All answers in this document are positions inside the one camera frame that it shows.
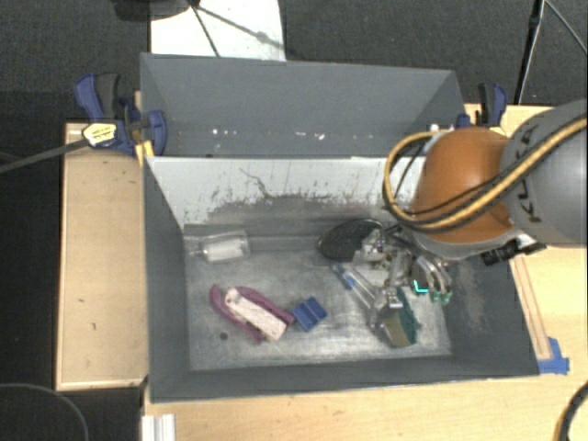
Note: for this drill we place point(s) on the green and yellow sponge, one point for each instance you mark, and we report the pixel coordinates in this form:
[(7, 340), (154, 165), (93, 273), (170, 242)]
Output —
[(404, 326)]

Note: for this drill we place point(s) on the black oval case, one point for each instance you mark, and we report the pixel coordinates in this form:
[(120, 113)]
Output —
[(342, 241)]

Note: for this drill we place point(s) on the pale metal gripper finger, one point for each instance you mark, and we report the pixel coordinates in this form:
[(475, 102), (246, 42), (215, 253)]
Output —
[(395, 300), (377, 316)]

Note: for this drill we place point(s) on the blue and clear pen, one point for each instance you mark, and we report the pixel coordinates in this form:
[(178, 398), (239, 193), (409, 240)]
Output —
[(356, 284)]

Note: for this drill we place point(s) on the purple and white stapler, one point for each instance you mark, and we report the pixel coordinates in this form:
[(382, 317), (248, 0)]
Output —
[(255, 315)]

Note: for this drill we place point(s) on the pale wood board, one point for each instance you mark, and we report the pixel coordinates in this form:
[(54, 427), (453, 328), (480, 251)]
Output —
[(103, 264)]

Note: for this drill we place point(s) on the grey metal bin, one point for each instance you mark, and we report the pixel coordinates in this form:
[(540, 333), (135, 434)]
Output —
[(285, 108)]

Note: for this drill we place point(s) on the blue block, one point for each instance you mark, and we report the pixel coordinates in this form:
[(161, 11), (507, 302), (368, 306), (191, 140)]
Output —
[(309, 313)]

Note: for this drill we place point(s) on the black cylinder on white bracket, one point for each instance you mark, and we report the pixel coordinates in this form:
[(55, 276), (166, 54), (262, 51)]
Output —
[(503, 252)]

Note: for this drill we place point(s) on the clear plastic bottle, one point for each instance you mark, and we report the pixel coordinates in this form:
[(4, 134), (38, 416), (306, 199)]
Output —
[(225, 247)]

